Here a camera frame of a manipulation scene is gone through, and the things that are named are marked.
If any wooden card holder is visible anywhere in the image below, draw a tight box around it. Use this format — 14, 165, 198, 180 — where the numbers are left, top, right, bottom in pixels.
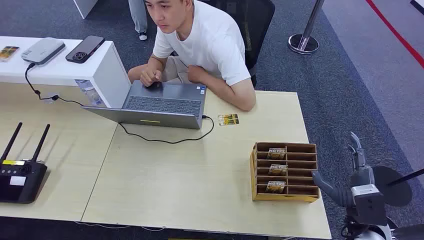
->
249, 142, 321, 203

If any grey laptop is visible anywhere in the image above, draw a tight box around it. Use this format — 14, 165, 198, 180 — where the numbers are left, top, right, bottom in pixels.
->
81, 80, 208, 130

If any chrome stanchion post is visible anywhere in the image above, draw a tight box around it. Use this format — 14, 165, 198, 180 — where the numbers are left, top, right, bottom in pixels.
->
287, 0, 326, 56

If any golden card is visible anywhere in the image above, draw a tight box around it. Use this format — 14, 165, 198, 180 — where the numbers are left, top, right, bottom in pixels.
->
0, 45, 20, 63

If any white desk shelf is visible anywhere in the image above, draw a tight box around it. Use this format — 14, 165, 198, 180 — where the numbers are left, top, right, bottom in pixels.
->
0, 35, 132, 110

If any black device cable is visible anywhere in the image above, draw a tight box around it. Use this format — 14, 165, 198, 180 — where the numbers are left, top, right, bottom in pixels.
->
24, 62, 85, 108

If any thin white cable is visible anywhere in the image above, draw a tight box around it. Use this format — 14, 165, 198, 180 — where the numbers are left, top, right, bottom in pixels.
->
74, 221, 165, 232

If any black laptop cable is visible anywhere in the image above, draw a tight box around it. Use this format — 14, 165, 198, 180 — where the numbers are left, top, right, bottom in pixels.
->
118, 114, 216, 145

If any black smartphone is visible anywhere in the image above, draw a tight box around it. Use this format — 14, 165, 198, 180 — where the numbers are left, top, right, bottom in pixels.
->
65, 35, 106, 64

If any standing person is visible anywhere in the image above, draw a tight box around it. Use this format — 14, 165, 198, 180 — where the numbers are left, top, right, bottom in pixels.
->
128, 0, 149, 42

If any black office chair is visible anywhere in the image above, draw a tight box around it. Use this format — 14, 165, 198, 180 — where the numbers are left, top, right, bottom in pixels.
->
202, 0, 276, 89

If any person's left hand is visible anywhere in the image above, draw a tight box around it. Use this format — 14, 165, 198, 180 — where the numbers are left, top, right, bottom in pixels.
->
187, 64, 208, 85

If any black remote controller with antennas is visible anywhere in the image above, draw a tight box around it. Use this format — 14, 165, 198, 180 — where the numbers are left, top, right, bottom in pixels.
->
0, 122, 51, 205

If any grey flat device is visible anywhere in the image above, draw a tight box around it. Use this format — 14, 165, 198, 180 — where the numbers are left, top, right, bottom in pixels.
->
21, 37, 66, 66

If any person's right hand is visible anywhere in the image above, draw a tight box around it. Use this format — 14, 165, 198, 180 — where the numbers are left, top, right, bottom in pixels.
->
140, 67, 163, 88

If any chrome round stanchion base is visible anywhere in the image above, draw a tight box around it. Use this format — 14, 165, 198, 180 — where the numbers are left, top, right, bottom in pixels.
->
385, 216, 424, 240

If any hotel card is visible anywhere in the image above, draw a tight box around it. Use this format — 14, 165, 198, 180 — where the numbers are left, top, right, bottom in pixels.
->
266, 148, 287, 161
268, 164, 288, 177
264, 180, 287, 194

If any clear plastic bottle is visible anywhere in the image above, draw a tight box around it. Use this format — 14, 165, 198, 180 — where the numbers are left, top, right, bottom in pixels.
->
74, 78, 105, 108

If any yellow printed card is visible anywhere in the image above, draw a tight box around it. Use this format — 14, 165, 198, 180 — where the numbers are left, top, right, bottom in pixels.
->
217, 113, 240, 127

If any black round stanchion base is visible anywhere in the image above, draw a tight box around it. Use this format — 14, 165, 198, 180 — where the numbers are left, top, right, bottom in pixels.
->
373, 165, 424, 208

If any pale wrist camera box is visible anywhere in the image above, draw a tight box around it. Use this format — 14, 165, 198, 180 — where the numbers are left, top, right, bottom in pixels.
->
350, 184, 388, 227

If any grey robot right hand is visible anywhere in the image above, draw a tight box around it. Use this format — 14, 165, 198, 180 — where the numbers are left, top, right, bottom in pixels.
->
311, 131, 377, 207

